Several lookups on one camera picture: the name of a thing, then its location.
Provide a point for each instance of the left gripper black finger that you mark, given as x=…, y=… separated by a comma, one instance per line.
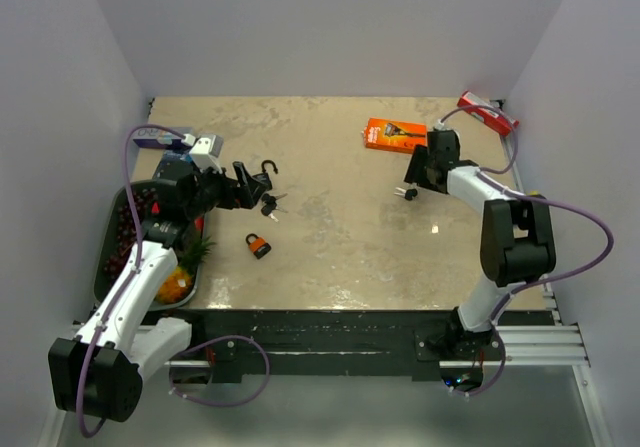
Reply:
x=250, y=194
x=242, y=174

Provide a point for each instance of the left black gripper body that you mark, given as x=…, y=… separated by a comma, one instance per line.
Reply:
x=226, y=196

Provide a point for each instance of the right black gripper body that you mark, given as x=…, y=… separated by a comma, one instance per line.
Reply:
x=418, y=171

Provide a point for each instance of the black Kaijing padlock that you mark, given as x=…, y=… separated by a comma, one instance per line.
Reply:
x=264, y=177

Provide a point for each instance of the black key bunch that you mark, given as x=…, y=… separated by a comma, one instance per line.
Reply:
x=270, y=205

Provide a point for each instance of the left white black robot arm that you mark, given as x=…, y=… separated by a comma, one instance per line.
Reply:
x=102, y=369

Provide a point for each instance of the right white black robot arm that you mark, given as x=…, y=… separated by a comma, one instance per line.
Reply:
x=516, y=243

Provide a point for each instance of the orange razor box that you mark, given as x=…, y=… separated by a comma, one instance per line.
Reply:
x=394, y=136

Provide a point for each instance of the orange black padlock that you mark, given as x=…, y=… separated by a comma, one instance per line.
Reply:
x=257, y=245

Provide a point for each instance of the red box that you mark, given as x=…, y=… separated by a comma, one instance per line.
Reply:
x=488, y=113

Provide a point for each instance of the white blue toothpaste box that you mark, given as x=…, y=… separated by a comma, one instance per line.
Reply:
x=154, y=138

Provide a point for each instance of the orange toy pineapple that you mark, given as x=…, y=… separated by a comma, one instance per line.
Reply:
x=180, y=282

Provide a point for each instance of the dark red grape bunch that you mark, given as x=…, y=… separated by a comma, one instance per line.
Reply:
x=124, y=236

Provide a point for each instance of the grey fruit tray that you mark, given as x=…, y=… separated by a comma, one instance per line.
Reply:
x=193, y=233

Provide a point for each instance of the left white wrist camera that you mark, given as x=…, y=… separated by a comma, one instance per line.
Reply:
x=204, y=151

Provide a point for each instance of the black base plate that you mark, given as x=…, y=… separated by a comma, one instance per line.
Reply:
x=421, y=345

